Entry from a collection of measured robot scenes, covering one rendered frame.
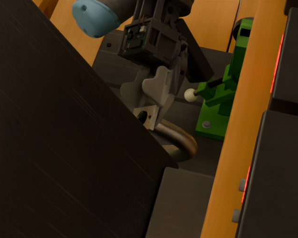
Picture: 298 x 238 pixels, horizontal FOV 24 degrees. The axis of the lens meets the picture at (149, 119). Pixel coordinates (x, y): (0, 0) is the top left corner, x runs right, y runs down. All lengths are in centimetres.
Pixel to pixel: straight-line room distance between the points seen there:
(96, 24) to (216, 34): 53
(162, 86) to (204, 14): 63
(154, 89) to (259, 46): 32
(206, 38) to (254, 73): 89
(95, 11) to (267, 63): 47
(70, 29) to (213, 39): 33
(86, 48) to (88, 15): 43
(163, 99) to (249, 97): 36
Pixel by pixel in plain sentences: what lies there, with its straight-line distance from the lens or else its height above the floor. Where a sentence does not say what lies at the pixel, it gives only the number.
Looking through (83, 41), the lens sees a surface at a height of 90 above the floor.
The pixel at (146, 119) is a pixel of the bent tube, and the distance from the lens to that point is 108.
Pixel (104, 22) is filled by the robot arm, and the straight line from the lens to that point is 116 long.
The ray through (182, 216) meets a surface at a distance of 97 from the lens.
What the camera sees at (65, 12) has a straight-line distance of 165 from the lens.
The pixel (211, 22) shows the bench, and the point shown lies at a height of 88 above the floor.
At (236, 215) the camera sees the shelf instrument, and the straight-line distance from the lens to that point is 62.
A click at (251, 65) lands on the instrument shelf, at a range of 73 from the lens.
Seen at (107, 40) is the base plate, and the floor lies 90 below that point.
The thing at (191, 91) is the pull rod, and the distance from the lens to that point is 143.
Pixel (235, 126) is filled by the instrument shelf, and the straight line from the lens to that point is 69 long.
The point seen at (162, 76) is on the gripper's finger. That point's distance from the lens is 106.
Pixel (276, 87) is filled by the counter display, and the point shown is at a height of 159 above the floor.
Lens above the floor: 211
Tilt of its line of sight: 57 degrees down
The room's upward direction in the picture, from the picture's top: straight up
